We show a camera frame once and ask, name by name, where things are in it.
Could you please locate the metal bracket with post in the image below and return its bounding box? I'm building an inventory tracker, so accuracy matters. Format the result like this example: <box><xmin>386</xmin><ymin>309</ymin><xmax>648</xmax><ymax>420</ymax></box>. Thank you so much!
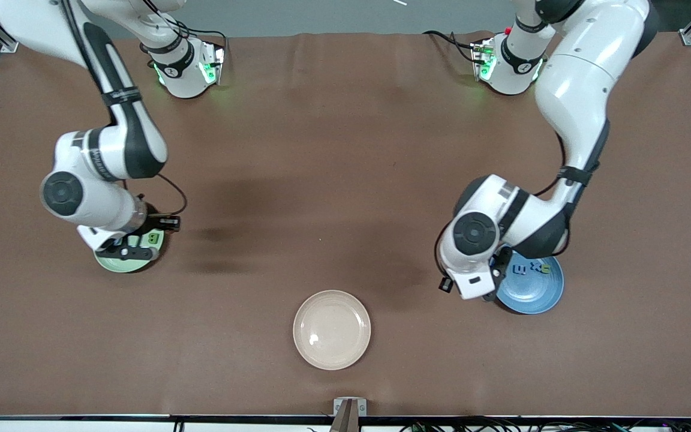
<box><xmin>329</xmin><ymin>397</ymin><xmax>368</xmax><ymax>432</ymax></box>

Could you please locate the beige plate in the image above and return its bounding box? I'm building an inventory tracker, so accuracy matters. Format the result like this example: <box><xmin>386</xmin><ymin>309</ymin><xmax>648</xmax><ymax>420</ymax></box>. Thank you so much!
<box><xmin>293</xmin><ymin>290</ymin><xmax>372</xmax><ymax>371</ymax></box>

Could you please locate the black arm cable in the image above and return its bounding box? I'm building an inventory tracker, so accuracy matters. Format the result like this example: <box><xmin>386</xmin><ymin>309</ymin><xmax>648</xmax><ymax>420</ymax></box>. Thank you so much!
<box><xmin>157</xmin><ymin>174</ymin><xmax>188</xmax><ymax>215</ymax></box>
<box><xmin>433</xmin><ymin>132</ymin><xmax>566</xmax><ymax>283</ymax></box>

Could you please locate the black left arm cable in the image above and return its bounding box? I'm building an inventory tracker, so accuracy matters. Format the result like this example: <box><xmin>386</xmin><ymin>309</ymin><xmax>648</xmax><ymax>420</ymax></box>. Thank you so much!
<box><xmin>433</xmin><ymin>132</ymin><xmax>566</xmax><ymax>283</ymax></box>

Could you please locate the brown table mat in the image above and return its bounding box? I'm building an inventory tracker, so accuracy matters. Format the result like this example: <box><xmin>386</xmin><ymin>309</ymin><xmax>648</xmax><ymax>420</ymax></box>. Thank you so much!
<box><xmin>0</xmin><ymin>31</ymin><xmax>691</xmax><ymax>417</ymax></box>

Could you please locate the black base power cable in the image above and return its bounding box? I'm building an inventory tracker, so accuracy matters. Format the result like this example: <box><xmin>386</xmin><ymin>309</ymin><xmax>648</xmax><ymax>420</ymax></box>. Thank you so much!
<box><xmin>422</xmin><ymin>30</ymin><xmax>484</xmax><ymax>61</ymax></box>
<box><xmin>175</xmin><ymin>21</ymin><xmax>227</xmax><ymax>40</ymax></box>

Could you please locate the blue plate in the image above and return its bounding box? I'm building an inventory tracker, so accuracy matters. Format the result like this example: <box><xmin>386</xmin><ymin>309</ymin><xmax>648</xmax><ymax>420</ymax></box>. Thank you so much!
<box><xmin>495</xmin><ymin>252</ymin><xmax>564</xmax><ymax>315</ymax></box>

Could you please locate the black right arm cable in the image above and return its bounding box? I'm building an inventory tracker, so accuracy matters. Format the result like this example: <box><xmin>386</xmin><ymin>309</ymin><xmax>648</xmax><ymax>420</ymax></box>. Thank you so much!
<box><xmin>157</xmin><ymin>174</ymin><xmax>188</xmax><ymax>215</ymax></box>

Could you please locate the green plate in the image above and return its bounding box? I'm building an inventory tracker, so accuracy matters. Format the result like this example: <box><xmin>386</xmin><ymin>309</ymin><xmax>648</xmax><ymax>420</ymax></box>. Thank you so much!
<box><xmin>94</xmin><ymin>228</ymin><xmax>166</xmax><ymax>274</ymax></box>

